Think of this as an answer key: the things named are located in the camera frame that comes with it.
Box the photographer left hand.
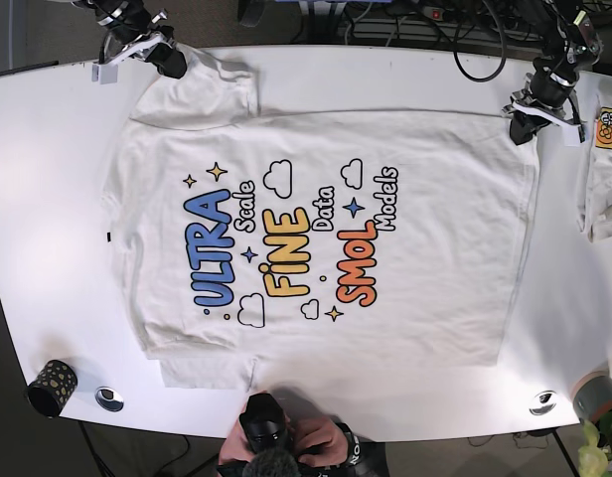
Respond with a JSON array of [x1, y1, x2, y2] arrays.
[[293, 416, 349, 468]]

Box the camera strap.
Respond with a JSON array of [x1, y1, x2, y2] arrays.
[[335, 421, 386, 477]]

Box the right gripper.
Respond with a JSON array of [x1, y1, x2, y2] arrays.
[[94, 9, 187, 80]]

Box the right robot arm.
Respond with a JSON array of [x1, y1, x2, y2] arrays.
[[71, 0, 187, 84]]

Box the photographer right hand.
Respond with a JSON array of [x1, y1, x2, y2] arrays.
[[218, 421, 250, 465]]

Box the white colourful-text T-shirt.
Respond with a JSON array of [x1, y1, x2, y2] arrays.
[[102, 50, 539, 390]]

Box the silver table grommet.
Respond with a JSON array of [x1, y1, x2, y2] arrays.
[[529, 391, 557, 416], [94, 387, 124, 412]]

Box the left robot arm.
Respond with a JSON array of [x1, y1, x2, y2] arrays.
[[503, 1, 603, 146]]

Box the black photo camera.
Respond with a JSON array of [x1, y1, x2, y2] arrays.
[[217, 393, 308, 476]]

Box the left silver table grommet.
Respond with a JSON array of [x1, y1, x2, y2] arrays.
[[94, 387, 124, 412]]

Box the tangled black cables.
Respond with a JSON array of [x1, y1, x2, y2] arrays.
[[335, 0, 593, 83]]

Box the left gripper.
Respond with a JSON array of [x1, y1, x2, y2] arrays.
[[504, 59, 581, 146]]

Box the white printed T-shirt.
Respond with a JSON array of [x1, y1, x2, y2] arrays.
[[577, 79, 612, 242]]

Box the right silver table grommet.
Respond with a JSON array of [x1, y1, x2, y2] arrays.
[[529, 391, 557, 416]]

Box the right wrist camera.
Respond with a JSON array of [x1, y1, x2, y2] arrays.
[[91, 64, 118, 85]]

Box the grey plant pot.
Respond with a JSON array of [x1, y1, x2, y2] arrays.
[[570, 370, 612, 424]]

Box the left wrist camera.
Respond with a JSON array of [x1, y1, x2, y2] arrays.
[[561, 123, 586, 147]]

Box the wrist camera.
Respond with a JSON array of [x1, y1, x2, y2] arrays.
[[91, 64, 118, 85], [561, 123, 586, 147]]

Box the fuzzy grey microphone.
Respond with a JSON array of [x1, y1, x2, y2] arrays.
[[242, 447, 301, 477]]

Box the black gold-spotted cup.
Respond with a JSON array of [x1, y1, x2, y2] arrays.
[[25, 360, 78, 418]]

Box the green potted plant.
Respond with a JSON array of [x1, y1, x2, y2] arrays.
[[578, 411, 612, 477]]

